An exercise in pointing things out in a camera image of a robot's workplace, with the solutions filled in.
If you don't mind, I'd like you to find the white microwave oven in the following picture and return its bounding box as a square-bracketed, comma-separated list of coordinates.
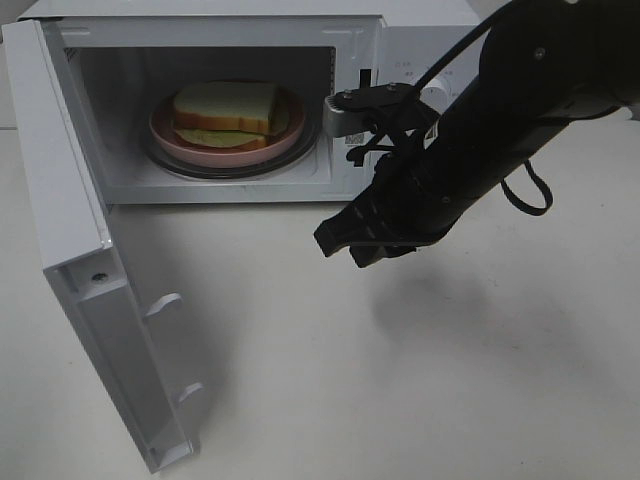
[15, 1, 478, 205]

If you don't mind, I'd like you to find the white bread sandwich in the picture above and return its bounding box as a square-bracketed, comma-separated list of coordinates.
[172, 81, 290, 150]

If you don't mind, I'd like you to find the pink round plate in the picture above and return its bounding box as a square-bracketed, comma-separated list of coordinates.
[149, 80, 307, 170]

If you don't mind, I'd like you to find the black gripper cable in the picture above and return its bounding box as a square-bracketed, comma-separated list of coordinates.
[347, 0, 554, 219]

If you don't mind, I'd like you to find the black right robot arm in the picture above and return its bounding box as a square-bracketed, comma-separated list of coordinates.
[314, 1, 639, 267]

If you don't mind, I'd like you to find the white microwave door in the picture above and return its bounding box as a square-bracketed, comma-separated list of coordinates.
[2, 20, 196, 472]

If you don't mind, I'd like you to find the white upper microwave knob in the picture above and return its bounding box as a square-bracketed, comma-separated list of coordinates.
[420, 76, 451, 113]

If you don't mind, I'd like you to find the glass microwave turntable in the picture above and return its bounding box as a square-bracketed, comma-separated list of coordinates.
[140, 111, 318, 180]

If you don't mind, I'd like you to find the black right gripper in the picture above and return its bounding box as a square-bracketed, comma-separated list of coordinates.
[314, 144, 480, 268]

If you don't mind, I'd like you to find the white warning label sticker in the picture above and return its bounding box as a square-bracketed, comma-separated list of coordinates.
[344, 132, 368, 148]

